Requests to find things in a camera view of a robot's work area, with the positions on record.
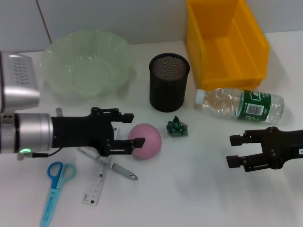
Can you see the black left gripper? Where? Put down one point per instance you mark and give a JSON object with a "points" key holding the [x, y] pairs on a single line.
{"points": [[75, 132]]}

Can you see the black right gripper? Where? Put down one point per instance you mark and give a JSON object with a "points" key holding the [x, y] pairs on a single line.
{"points": [[284, 146]]}

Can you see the pink toy peach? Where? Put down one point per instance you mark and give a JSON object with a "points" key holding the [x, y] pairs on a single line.
{"points": [[151, 137]]}

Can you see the green label water bottle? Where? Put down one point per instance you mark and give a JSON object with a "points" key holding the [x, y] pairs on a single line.
{"points": [[227, 104]]}

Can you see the blue scissors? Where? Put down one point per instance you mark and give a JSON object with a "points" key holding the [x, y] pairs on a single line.
{"points": [[53, 191]]}

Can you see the black mesh pen cup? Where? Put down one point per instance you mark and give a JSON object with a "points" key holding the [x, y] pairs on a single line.
{"points": [[168, 94]]}

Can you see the transparent plastic ruler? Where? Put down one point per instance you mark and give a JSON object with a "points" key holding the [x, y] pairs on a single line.
{"points": [[94, 189]]}

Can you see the translucent green fruit bowl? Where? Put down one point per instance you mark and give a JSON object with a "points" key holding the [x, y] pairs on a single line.
{"points": [[78, 61]]}

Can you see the yellow plastic bin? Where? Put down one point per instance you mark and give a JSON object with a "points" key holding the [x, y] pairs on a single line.
{"points": [[227, 59]]}

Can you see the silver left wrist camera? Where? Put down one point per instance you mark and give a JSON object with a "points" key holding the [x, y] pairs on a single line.
{"points": [[19, 75]]}

